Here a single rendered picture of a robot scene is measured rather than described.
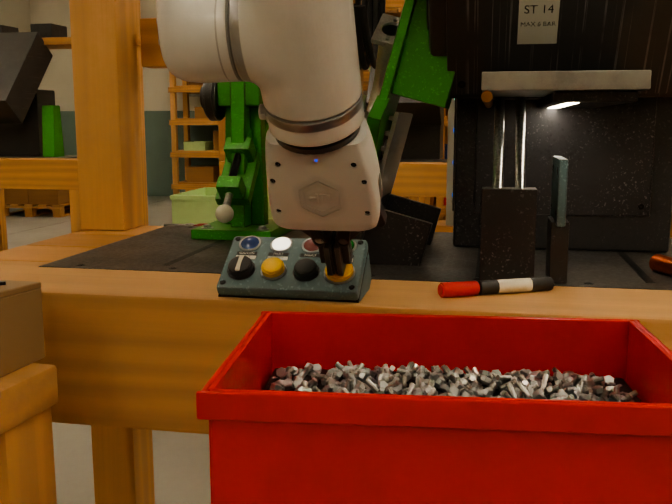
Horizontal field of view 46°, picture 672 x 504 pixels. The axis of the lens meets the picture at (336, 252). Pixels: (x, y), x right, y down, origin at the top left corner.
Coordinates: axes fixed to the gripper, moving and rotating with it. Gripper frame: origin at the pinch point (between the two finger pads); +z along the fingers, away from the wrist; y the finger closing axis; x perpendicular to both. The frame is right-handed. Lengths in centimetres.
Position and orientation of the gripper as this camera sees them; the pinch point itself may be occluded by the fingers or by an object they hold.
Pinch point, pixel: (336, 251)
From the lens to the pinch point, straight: 80.0
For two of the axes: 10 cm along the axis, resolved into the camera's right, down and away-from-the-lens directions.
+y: 9.8, 0.3, -1.9
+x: 1.6, -6.9, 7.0
